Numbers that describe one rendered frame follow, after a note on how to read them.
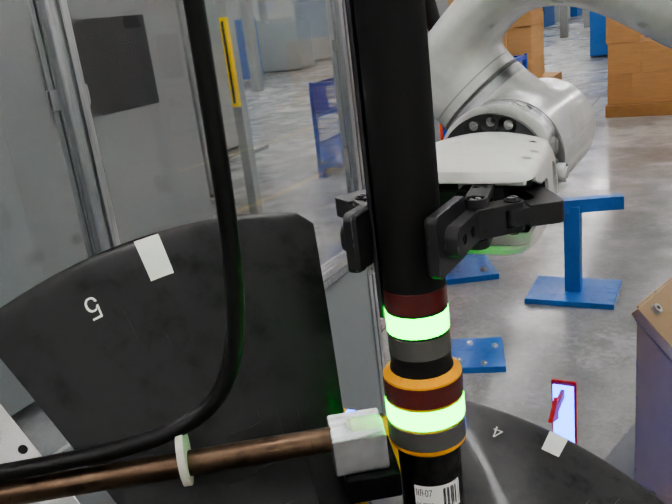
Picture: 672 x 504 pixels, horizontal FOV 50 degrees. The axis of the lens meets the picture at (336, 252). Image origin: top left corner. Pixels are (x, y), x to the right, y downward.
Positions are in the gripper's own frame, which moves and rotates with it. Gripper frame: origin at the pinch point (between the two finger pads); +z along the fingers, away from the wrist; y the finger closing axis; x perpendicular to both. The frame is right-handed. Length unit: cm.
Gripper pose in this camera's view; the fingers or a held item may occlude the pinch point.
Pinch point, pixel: (406, 235)
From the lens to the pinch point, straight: 37.1
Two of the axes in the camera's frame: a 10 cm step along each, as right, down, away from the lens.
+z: -4.7, 3.2, -8.2
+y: -8.8, -0.5, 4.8
